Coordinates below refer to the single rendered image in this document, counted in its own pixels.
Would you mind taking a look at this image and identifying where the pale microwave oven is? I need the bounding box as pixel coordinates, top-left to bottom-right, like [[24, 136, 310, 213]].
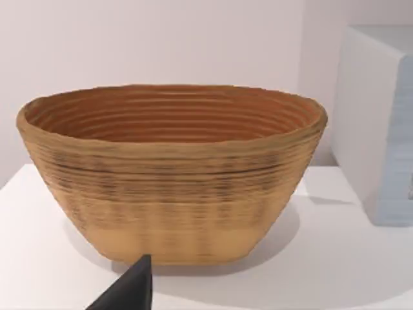
[[329, 25, 413, 229]]

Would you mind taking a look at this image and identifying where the brown woven basket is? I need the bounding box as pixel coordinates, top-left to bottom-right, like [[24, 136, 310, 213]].
[[15, 84, 329, 267]]

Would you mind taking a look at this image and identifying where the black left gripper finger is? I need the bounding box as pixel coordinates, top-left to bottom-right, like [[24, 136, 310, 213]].
[[87, 254, 153, 310]]

